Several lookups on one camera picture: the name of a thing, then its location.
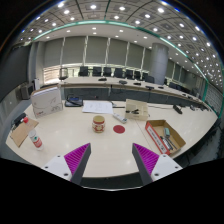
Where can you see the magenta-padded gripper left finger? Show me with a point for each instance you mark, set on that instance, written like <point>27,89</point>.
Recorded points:
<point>77,158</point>

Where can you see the long curved conference desk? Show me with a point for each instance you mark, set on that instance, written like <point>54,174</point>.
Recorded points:
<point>100,90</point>

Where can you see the clear red-capped water bottle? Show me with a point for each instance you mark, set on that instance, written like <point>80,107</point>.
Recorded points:
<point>35,140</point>

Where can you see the black desk conference unit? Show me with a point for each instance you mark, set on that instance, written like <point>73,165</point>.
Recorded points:
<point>74,101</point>

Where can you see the white cardboard box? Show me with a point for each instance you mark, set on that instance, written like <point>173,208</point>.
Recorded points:
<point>46,101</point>

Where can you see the small black microphone unit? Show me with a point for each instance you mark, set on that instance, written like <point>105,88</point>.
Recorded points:
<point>177,109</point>

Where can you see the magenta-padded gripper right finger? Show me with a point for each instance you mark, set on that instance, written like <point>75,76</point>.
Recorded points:
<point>146,159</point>

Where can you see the flat round red coaster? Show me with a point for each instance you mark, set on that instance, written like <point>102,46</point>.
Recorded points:
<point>119,129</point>

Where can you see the row of black office chairs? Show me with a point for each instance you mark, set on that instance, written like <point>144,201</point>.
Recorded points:
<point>96,71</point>

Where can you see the grey boxy monitor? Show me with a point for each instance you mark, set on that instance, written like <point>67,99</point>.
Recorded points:
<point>26,91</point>

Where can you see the open red-flapped cardboard box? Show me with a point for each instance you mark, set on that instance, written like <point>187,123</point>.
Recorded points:
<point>154,135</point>

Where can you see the recessed ceiling lights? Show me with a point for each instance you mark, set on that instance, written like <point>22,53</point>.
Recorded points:
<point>93,6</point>

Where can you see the brown paper envelope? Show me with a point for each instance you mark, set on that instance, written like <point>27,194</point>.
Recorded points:
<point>22,132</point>

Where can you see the red and cream mug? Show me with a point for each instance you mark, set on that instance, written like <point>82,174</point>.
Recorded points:
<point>98,124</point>

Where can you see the white printed paper sheet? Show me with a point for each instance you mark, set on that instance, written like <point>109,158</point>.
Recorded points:
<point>97,107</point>

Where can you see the beige compartment organizer tray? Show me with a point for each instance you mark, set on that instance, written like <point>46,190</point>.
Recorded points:
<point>141,108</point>

